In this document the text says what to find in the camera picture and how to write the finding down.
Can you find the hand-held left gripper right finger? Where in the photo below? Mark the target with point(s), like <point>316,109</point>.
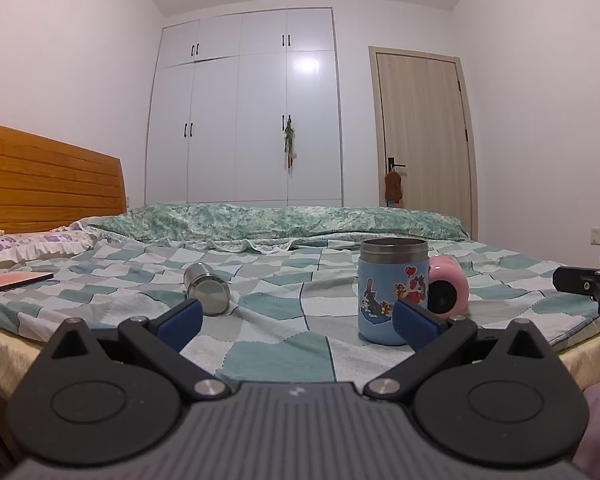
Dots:
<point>416,324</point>

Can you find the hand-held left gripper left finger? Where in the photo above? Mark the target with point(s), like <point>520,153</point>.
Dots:
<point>179,324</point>

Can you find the stainless steel cup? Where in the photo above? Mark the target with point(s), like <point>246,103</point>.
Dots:
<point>207,291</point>

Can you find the pink cup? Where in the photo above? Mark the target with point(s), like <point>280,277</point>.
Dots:
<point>450,285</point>

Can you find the blue cartoon print cup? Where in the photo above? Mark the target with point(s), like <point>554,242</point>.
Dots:
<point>387,290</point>

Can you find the checkered bedsheet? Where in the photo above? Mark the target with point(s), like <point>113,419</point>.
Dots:
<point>280,305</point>

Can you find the green floral quilt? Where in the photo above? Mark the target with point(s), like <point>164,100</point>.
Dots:
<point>280,221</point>

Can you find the purple floral pillow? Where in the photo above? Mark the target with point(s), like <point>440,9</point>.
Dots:
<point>40,245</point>

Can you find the pink flat tablet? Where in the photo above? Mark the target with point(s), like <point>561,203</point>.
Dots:
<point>12,281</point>

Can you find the wooden headboard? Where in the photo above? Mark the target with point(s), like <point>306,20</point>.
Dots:
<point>45,185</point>

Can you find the beige wooden door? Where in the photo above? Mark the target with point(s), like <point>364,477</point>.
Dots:
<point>422,130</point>

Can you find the green hanging ornament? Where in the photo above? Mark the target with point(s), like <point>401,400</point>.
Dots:
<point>289,142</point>

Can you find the white wardrobe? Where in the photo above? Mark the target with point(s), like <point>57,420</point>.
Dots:
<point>245,110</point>

